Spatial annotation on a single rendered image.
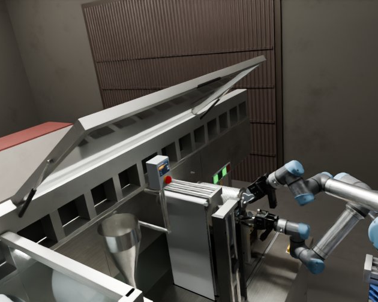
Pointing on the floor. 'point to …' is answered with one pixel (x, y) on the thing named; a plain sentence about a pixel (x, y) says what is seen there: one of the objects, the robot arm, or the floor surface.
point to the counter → (19, 157)
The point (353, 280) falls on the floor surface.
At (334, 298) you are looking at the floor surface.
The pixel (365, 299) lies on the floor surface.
